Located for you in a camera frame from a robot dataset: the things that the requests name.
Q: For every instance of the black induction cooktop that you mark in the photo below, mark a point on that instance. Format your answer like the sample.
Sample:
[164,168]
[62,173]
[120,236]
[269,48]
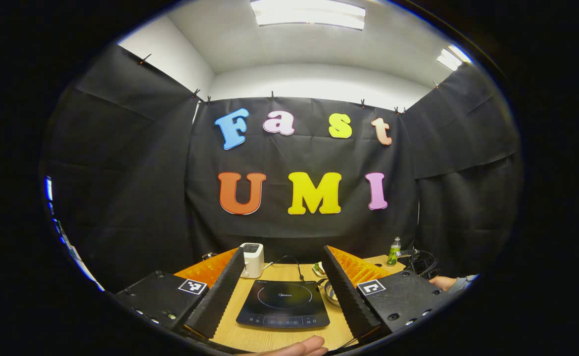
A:
[282,302]

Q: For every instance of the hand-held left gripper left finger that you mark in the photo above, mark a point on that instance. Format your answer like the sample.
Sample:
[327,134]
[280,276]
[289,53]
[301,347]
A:
[217,296]

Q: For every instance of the green label drink bottle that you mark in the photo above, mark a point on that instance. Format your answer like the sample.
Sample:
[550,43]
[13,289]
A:
[393,254]

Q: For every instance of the white rectangular plate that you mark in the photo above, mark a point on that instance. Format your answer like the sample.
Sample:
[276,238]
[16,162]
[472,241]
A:
[317,272]

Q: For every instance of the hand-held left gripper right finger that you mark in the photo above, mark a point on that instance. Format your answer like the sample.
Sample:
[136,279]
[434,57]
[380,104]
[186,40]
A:
[351,301]

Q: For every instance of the black backdrop cloth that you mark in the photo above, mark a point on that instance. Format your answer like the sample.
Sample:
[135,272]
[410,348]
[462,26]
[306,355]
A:
[121,173]

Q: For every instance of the white toaster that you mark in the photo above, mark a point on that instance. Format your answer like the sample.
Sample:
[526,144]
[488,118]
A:
[253,259]

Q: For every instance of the ceiling light panel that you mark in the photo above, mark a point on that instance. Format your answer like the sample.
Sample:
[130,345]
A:
[309,14]
[453,57]

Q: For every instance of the stainless steel pot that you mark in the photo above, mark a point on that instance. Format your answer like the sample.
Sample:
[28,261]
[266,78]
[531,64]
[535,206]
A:
[330,292]

